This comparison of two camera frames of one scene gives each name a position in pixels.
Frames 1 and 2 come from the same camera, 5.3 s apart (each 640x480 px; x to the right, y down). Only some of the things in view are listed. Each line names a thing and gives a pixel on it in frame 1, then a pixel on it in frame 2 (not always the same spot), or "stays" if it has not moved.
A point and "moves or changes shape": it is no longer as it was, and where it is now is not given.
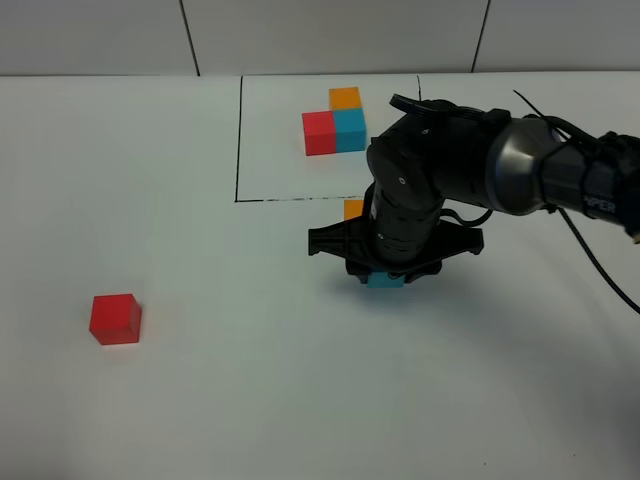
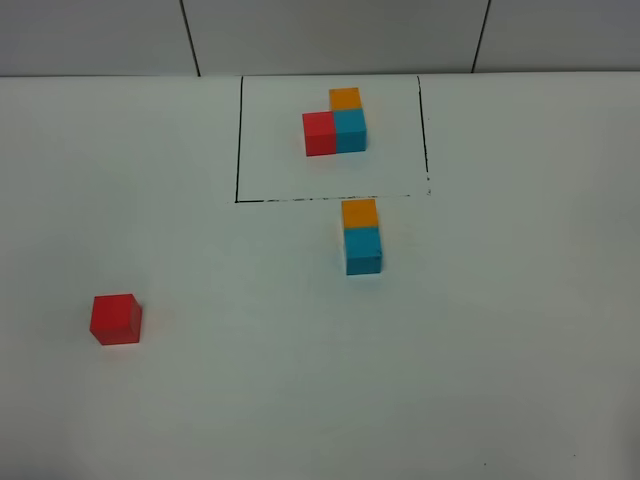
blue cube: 384,280 moves or changes shape
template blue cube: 350,130 stays
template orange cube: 344,98 stays
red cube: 115,318 stays
